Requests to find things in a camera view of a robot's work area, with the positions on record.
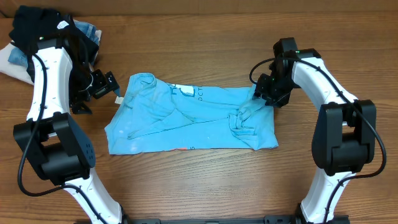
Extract light blue printed t-shirt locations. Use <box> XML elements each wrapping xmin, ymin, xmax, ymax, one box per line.
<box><xmin>104</xmin><ymin>73</ymin><xmax>279</xmax><ymax>155</ymax></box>

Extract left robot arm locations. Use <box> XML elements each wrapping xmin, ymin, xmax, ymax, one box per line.
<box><xmin>13</xmin><ymin>30</ymin><xmax>129</xmax><ymax>223</ymax></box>

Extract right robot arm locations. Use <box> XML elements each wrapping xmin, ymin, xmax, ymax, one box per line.
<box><xmin>253</xmin><ymin>37</ymin><xmax>379</xmax><ymax>223</ymax></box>

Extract beige folded garment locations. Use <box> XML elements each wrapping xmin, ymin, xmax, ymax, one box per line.
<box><xmin>1</xmin><ymin>40</ymin><xmax>98</xmax><ymax>85</ymax></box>

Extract black folded shirt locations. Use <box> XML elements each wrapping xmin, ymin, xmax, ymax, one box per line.
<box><xmin>9</xmin><ymin>6</ymin><xmax>99</xmax><ymax>86</ymax></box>

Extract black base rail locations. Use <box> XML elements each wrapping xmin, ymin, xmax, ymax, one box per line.
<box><xmin>124</xmin><ymin>214</ymin><xmax>351</xmax><ymax>224</ymax></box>

